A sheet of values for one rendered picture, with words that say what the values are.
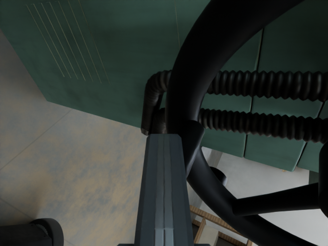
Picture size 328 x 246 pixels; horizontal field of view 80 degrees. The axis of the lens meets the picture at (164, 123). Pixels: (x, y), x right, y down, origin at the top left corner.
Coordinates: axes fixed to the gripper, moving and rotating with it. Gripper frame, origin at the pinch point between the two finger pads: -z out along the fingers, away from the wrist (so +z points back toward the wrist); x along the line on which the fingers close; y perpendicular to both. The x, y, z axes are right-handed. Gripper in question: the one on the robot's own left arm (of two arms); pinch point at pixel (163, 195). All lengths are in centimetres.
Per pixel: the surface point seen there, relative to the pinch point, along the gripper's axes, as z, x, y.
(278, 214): -138, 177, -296
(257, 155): -20.7, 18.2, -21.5
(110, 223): -51, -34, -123
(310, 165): -16.6, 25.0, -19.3
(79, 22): -39.0, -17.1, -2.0
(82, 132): -63, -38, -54
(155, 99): -16.5, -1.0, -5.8
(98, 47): -37.5, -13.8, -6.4
